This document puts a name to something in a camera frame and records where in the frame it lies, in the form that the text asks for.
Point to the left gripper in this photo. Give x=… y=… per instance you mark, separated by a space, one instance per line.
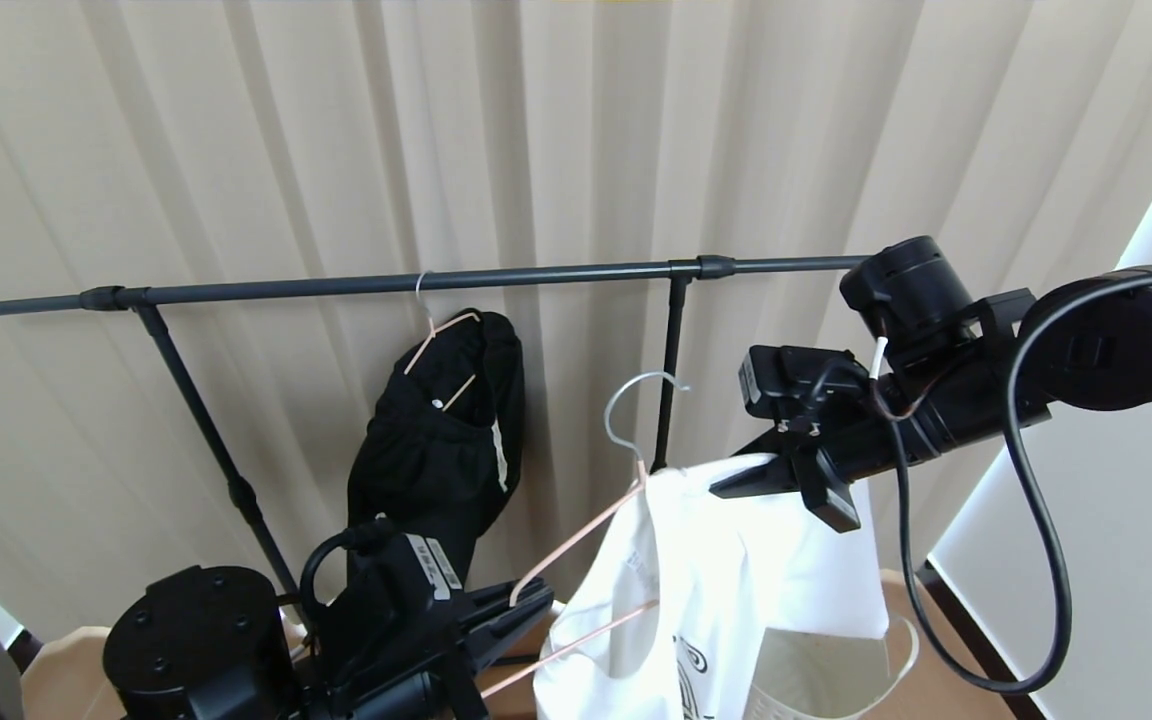
x=406 y=680

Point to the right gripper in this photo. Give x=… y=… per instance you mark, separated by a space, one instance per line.
x=956 y=420

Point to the white garment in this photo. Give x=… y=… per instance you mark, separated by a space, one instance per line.
x=716 y=560

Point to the pink clothes hanger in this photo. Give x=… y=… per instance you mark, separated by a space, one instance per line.
x=576 y=540
x=456 y=322

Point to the black shorts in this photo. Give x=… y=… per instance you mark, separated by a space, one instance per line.
x=416 y=470

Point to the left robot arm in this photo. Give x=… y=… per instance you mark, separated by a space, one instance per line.
x=196 y=640

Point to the white laundry basket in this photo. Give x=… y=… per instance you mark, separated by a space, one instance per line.
x=816 y=670

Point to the black clothes rack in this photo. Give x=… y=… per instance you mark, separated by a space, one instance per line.
x=336 y=288

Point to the white curtain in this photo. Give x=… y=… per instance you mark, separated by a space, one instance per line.
x=436 y=130

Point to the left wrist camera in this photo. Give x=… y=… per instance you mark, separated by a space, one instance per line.
x=386 y=590

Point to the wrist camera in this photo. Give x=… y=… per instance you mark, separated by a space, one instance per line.
x=786 y=380
x=386 y=590

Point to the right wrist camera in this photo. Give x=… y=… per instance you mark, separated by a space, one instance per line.
x=786 y=380

